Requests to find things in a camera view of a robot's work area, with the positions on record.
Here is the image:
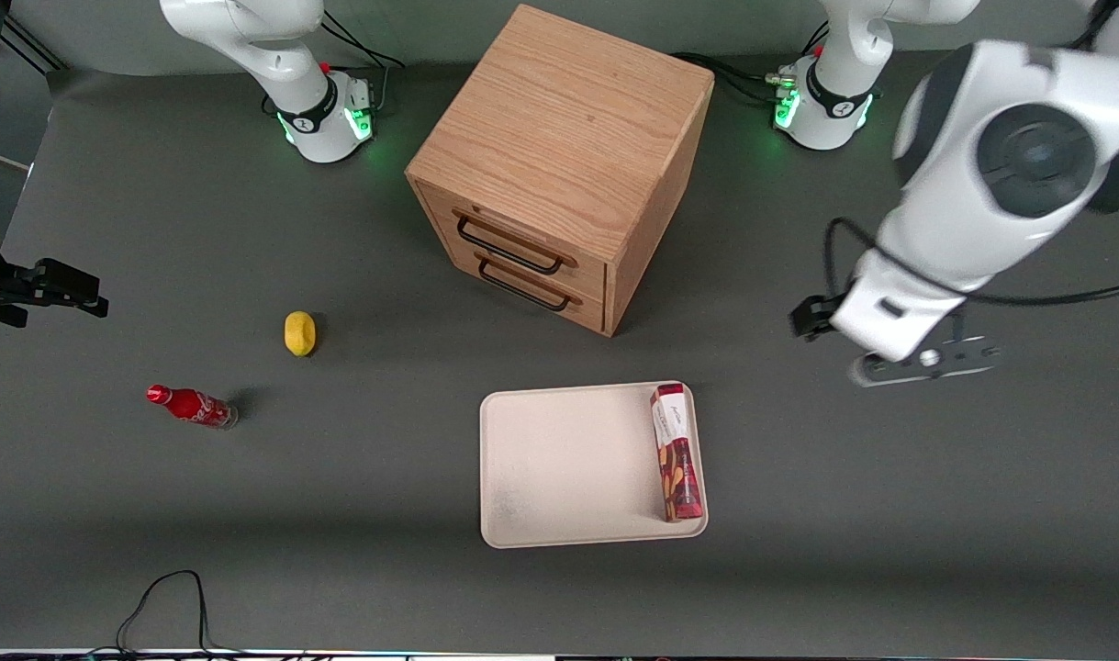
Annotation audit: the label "black right arm base cables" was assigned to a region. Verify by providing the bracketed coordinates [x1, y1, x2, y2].
[262, 11, 407, 118]

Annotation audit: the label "wooden drawer cabinet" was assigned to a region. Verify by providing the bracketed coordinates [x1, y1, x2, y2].
[405, 4, 716, 339]

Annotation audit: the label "black left arm base cables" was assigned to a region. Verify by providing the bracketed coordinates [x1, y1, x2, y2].
[671, 22, 831, 105]

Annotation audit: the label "cream plastic tray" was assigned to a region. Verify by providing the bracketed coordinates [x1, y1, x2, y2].
[479, 380, 710, 550]

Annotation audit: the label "black wire drawer handle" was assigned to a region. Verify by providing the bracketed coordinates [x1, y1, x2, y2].
[454, 213, 579, 276]
[476, 256, 584, 313]

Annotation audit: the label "yellow lemon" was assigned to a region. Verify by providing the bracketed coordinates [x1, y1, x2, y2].
[284, 310, 319, 358]

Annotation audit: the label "red cola bottle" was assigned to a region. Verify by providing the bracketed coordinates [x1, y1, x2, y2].
[146, 384, 240, 431]

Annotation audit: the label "black arm base cables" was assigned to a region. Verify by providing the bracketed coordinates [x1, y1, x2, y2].
[262, 11, 407, 118]
[671, 22, 831, 105]

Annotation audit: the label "red cookie box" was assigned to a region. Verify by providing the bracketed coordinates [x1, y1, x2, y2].
[649, 382, 705, 524]

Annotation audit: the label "black cable loop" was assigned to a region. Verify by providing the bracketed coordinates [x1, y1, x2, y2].
[82, 569, 248, 658]

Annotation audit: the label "wooden drawer front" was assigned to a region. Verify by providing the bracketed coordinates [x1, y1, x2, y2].
[421, 181, 609, 299]
[442, 234, 607, 334]

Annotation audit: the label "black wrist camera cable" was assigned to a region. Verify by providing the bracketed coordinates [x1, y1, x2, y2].
[822, 217, 1119, 342]

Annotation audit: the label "dark grey table mat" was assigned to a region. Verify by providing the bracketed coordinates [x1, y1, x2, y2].
[0, 40, 1119, 655]

